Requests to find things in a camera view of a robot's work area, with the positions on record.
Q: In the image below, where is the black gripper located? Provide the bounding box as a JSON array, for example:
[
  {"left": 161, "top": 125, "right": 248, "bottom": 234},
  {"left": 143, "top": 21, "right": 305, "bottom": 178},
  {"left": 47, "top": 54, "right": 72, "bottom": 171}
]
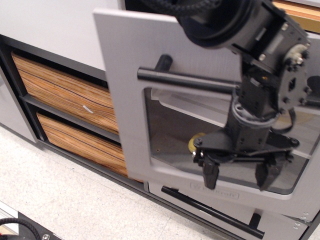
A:
[{"left": 192, "top": 99, "right": 300, "bottom": 191}]

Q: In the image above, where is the grey toy oven door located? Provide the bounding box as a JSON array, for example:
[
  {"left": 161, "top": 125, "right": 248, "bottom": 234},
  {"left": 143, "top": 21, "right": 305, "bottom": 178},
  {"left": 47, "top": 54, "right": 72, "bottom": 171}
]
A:
[{"left": 93, "top": 8, "right": 320, "bottom": 222}]

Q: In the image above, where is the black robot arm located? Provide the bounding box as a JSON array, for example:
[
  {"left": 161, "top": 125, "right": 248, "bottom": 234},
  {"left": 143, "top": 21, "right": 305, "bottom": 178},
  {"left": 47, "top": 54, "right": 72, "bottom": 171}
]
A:
[{"left": 145, "top": 0, "right": 311, "bottom": 191}]

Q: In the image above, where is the grey bottom oven drawer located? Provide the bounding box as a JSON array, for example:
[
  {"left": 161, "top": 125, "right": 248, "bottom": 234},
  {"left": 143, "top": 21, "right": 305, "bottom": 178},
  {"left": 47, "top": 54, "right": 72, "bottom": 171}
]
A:
[{"left": 148, "top": 182, "right": 309, "bottom": 240}]

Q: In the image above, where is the grey oven tray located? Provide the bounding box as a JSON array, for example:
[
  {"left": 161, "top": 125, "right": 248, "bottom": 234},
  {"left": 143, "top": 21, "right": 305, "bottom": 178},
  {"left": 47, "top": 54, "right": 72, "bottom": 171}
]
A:
[{"left": 151, "top": 88, "right": 320, "bottom": 158}]

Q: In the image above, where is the yellow round toy food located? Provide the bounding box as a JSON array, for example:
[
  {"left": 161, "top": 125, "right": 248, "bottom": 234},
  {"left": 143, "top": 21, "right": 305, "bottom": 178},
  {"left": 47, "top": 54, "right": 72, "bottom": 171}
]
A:
[{"left": 187, "top": 132, "right": 208, "bottom": 153}]

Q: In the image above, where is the lower wood grain drawer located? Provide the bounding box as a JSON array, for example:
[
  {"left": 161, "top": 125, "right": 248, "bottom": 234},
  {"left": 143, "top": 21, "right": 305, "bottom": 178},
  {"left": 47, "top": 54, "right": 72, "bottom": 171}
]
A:
[{"left": 36, "top": 112, "right": 129, "bottom": 178}]

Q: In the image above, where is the wood grain drawer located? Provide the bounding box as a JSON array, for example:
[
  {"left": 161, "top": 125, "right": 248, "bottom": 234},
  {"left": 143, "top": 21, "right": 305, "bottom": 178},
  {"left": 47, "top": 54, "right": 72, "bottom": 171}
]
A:
[
  {"left": 11, "top": 51, "right": 119, "bottom": 135},
  {"left": 36, "top": 112, "right": 129, "bottom": 178}
]

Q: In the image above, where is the upper wood grain drawer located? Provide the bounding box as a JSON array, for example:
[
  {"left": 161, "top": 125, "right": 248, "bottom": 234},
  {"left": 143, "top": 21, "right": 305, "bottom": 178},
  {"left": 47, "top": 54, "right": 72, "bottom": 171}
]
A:
[{"left": 11, "top": 51, "right": 119, "bottom": 135}]

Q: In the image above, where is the wooden countertop edge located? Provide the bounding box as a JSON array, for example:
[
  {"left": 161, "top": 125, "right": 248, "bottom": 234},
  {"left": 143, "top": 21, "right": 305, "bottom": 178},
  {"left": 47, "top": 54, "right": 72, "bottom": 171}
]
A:
[{"left": 272, "top": 0, "right": 320, "bottom": 21}]

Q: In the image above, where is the grey toy kitchen cabinet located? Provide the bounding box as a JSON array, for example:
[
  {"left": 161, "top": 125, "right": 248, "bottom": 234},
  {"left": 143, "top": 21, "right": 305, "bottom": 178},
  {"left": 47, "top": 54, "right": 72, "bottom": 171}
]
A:
[{"left": 0, "top": 0, "right": 149, "bottom": 193}]

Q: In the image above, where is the black bottom drawer handle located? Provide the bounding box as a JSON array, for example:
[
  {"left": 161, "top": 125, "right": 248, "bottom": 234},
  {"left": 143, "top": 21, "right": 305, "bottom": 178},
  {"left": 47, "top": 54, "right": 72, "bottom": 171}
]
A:
[{"left": 161, "top": 186, "right": 265, "bottom": 240}]

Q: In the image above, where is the black oven door handle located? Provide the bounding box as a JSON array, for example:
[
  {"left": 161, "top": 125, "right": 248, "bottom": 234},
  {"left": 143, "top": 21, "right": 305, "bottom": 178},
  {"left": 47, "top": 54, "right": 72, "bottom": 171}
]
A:
[{"left": 137, "top": 54, "right": 241, "bottom": 94}]

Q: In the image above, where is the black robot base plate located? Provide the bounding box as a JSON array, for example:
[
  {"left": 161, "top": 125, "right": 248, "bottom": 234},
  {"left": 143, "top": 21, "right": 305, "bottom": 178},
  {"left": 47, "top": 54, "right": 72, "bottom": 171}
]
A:
[{"left": 0, "top": 211, "right": 63, "bottom": 240}]

